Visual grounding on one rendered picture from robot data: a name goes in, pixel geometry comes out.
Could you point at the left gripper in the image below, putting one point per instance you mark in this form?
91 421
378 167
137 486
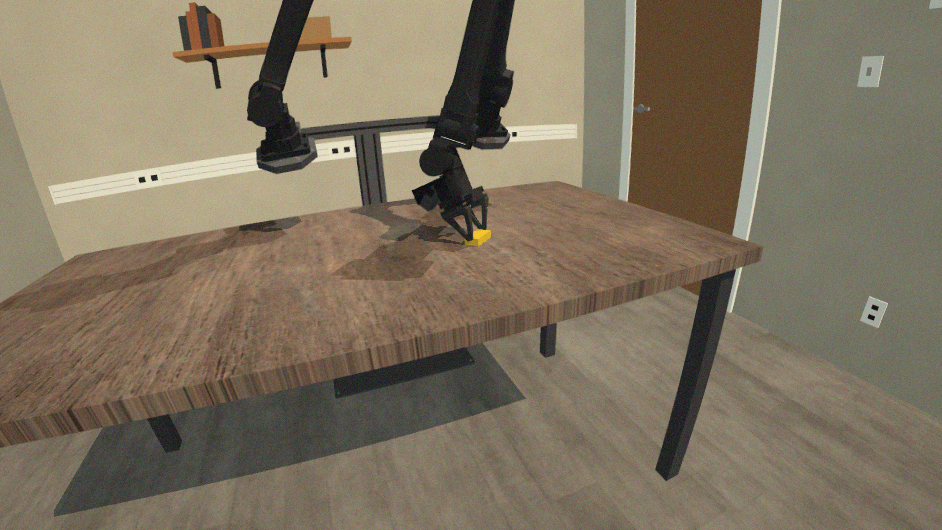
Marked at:
460 185

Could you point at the yellow block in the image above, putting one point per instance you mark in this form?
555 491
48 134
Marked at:
479 237

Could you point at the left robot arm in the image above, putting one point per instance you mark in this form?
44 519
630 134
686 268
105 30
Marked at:
475 65

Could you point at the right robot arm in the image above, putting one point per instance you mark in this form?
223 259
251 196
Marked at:
265 107

